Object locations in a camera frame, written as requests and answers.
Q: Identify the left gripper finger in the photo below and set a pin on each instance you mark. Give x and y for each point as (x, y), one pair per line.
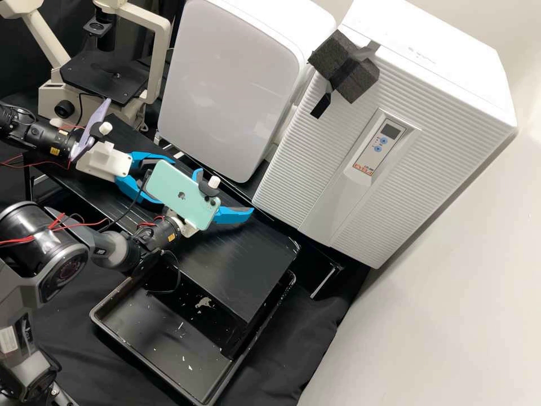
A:
(146, 155)
(129, 184)

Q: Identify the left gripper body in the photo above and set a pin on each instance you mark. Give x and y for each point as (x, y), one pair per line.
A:
(103, 160)

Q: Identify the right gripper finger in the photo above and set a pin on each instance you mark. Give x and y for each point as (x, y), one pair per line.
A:
(234, 215)
(198, 175)

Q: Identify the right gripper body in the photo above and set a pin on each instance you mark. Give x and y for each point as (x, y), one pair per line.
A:
(186, 226)

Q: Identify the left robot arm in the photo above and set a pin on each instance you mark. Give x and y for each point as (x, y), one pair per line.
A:
(46, 137)

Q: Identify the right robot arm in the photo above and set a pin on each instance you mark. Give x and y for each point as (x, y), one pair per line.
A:
(42, 253)

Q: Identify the black platform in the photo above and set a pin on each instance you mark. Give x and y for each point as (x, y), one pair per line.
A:
(236, 192)
(236, 262)

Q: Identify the cream microscope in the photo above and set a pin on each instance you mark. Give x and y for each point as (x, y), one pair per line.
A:
(50, 91)

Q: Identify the white box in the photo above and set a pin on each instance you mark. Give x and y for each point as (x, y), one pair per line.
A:
(228, 84)

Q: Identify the black tray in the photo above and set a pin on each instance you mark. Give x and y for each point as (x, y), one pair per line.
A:
(169, 347)

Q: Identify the incubator door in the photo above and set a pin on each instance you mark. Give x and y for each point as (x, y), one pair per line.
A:
(422, 190)

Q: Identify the white incubator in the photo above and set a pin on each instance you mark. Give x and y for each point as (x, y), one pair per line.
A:
(422, 34)

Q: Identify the right wrist camera phone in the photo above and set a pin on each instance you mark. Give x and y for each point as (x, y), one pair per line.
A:
(181, 194)

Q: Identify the wrist camera phone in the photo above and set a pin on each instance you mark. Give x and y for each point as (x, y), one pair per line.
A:
(181, 194)
(95, 120)

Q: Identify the left wrist camera phone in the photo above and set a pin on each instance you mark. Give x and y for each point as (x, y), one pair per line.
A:
(95, 120)

